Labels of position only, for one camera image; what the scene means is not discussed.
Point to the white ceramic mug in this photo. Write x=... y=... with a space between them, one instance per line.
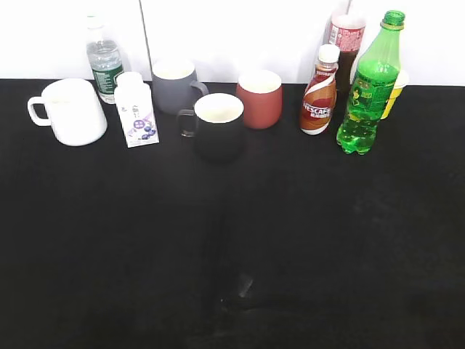
x=72 y=109

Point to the green soda bottle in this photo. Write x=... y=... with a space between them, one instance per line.
x=375 y=77

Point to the red ceramic cup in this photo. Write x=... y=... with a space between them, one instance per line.
x=261 y=93

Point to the cola bottle red label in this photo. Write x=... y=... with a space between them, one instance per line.
x=345 y=29

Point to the yellow cup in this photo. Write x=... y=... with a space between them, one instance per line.
x=401 y=82

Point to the black ceramic mug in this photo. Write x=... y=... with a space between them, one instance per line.
x=216 y=124

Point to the grey ceramic mug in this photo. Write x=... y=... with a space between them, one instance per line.
x=176 y=85

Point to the Nescafe coffee bottle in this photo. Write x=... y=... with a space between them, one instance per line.
x=319 y=97

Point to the white blueberry milk carton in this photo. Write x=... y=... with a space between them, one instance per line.
x=134 y=103

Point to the clear water bottle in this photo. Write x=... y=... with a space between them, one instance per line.
x=104 y=58

